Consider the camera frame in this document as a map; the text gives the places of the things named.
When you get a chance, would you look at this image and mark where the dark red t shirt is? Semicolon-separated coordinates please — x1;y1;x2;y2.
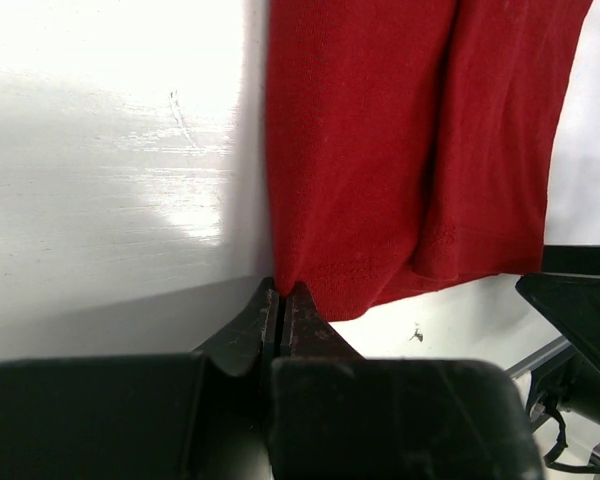
265;1;591;321

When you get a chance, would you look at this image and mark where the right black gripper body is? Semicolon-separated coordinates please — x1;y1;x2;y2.
542;245;600;276

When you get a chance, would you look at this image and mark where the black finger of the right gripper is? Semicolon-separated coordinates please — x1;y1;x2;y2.
516;274;600;374

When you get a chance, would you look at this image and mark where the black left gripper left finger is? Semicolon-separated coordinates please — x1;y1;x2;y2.
0;279;279;479

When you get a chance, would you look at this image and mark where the front metal rail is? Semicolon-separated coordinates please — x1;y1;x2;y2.
506;337;570;378

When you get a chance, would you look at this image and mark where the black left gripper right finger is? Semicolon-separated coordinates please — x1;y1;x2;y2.
269;284;544;479

